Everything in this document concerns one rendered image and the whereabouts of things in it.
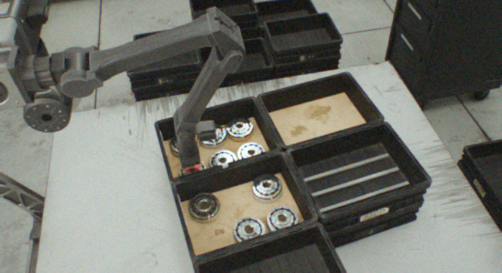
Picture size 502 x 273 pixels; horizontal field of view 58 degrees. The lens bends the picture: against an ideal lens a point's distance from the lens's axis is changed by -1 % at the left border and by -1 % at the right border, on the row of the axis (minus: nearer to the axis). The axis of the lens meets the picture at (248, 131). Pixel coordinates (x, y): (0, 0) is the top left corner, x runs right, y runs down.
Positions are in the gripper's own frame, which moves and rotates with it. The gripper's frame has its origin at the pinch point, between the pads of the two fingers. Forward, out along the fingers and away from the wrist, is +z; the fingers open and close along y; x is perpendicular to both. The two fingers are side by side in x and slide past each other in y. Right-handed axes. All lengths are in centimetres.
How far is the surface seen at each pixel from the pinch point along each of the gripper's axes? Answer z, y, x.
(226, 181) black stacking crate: 0.0, -8.4, -10.7
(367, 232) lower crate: 12, -32, -55
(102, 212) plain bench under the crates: 17.7, 1.2, 35.8
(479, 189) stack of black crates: 56, 1, -133
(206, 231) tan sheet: 3.8, -23.6, -1.2
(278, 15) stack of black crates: 50, 159, -74
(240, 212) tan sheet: 3.7, -19.4, -13.2
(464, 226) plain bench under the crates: 15, -36, -90
